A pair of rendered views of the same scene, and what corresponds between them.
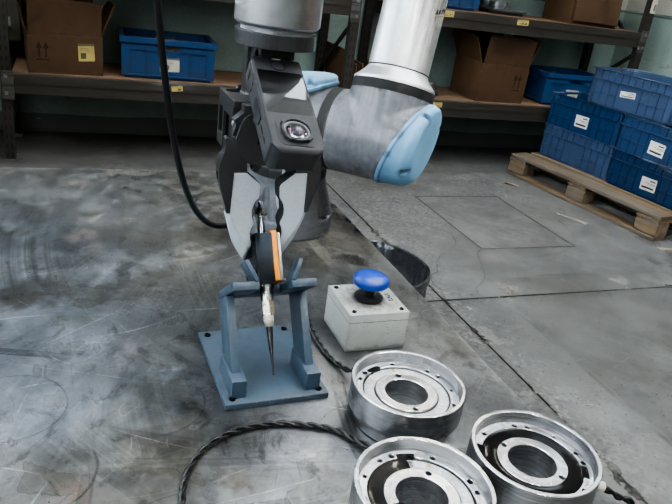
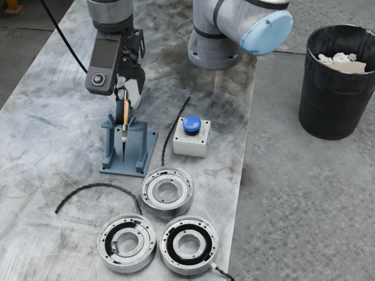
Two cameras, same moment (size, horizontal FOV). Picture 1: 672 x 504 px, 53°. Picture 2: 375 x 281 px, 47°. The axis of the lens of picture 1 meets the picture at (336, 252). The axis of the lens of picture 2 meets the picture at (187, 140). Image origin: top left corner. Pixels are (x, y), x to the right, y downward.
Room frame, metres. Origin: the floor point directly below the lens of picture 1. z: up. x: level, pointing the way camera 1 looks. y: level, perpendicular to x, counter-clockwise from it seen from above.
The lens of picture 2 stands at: (0.15, -0.41, 1.53)
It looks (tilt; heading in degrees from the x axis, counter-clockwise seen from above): 49 degrees down; 37
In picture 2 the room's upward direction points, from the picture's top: 3 degrees counter-clockwise
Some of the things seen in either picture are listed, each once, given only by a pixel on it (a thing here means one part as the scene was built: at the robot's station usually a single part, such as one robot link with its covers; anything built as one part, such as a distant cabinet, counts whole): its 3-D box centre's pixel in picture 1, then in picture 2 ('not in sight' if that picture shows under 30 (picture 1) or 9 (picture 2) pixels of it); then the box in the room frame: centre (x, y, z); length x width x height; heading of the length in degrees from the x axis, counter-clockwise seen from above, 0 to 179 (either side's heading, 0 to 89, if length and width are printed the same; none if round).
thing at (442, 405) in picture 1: (404, 400); (167, 192); (0.52, -0.08, 0.82); 0.08 x 0.08 x 0.02
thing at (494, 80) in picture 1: (490, 64); not in sight; (4.77, -0.87, 0.67); 0.52 x 0.43 x 0.43; 113
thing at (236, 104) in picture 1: (267, 97); (118, 40); (0.62, 0.08, 1.06); 0.09 x 0.08 x 0.12; 25
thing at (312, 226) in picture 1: (285, 191); (215, 37); (0.97, 0.09, 0.85); 0.15 x 0.15 x 0.10
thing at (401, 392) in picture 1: (405, 399); (167, 192); (0.52, -0.08, 0.82); 0.10 x 0.10 x 0.04
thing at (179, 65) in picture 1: (166, 55); not in sight; (3.92, 1.13, 0.56); 0.52 x 0.38 x 0.22; 110
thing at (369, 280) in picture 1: (368, 294); (192, 129); (0.66, -0.04, 0.85); 0.04 x 0.04 x 0.05
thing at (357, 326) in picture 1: (364, 311); (192, 135); (0.67, -0.04, 0.82); 0.08 x 0.07 x 0.05; 23
